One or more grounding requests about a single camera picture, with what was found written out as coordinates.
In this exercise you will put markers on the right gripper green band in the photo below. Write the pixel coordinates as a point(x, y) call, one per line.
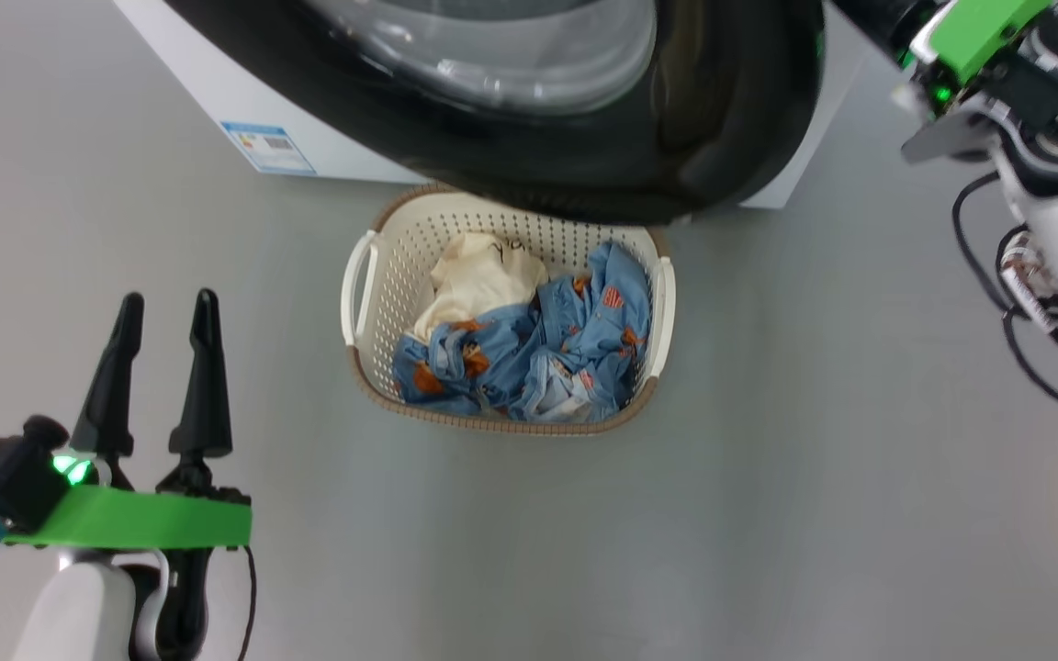
point(979, 37)

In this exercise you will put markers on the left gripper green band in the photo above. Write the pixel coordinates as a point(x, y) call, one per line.
point(143, 519)

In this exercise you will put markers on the black round washing machine door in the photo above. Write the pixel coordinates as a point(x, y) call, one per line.
point(584, 165)

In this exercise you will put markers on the cream white garment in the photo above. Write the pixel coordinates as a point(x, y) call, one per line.
point(474, 280)

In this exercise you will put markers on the blue denim garment orange patches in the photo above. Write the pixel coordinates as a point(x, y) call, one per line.
point(584, 340)

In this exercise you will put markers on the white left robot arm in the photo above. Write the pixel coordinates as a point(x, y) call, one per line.
point(79, 615)

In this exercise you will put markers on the cream perforated laundry basket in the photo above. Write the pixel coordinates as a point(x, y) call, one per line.
point(400, 248)

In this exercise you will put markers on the white front-load washing machine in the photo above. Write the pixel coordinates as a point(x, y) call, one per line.
point(198, 83)

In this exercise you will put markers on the blue white energy label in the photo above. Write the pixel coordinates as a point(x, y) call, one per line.
point(267, 147)

